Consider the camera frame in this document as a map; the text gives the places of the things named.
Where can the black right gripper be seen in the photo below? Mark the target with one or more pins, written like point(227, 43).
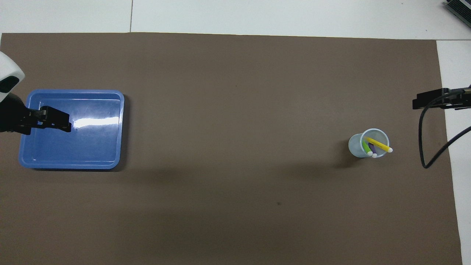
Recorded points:
point(460, 105)

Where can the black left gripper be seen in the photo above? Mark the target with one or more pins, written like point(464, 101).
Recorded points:
point(14, 114)

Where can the yellow pen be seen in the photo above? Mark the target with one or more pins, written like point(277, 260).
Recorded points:
point(379, 144)

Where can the purple pen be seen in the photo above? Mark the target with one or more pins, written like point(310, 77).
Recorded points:
point(372, 150)

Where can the blue plastic tray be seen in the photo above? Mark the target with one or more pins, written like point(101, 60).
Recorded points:
point(73, 147)

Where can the green pen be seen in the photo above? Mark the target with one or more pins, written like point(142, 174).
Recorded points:
point(366, 148)

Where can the clear plastic cup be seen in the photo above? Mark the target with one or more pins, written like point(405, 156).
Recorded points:
point(355, 145)

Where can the grey striped device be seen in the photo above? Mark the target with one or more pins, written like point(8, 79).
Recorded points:
point(461, 7)

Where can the brown table mat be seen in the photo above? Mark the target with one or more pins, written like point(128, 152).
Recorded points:
point(235, 110)

